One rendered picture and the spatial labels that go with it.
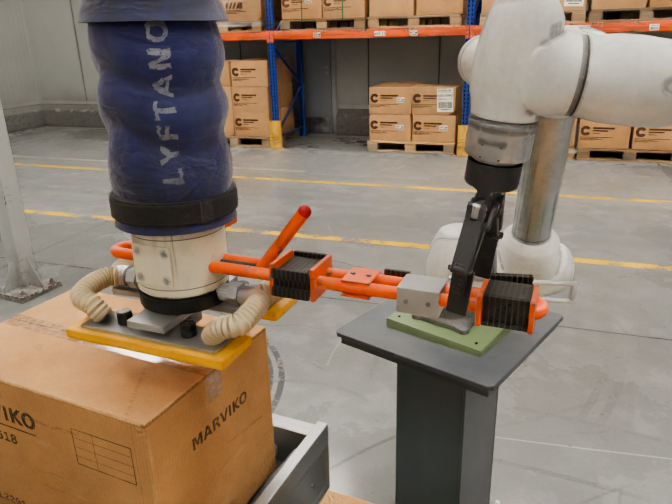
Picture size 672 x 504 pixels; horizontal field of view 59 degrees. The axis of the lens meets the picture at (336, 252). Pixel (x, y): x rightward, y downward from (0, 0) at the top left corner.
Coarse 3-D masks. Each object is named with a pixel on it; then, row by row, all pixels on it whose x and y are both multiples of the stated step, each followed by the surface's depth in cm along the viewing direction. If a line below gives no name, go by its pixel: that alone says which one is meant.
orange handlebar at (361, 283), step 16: (128, 256) 114; (224, 256) 111; (240, 256) 110; (224, 272) 107; (240, 272) 105; (256, 272) 104; (336, 272) 103; (352, 272) 100; (368, 272) 101; (320, 288) 101; (336, 288) 99; (352, 288) 98; (368, 288) 97; (384, 288) 96; (448, 288) 96; (544, 304) 89
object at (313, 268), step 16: (288, 256) 107; (304, 256) 108; (320, 256) 107; (272, 272) 101; (288, 272) 99; (304, 272) 99; (320, 272) 101; (272, 288) 102; (288, 288) 101; (304, 288) 100
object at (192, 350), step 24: (120, 312) 110; (72, 336) 110; (96, 336) 108; (120, 336) 107; (144, 336) 106; (168, 336) 106; (192, 336) 105; (240, 336) 107; (192, 360) 101; (216, 360) 99
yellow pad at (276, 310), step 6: (246, 282) 122; (282, 300) 121; (288, 300) 121; (294, 300) 123; (270, 306) 118; (276, 306) 118; (282, 306) 118; (288, 306) 120; (270, 312) 116; (276, 312) 116; (282, 312) 118; (264, 318) 116; (270, 318) 116; (276, 318) 116
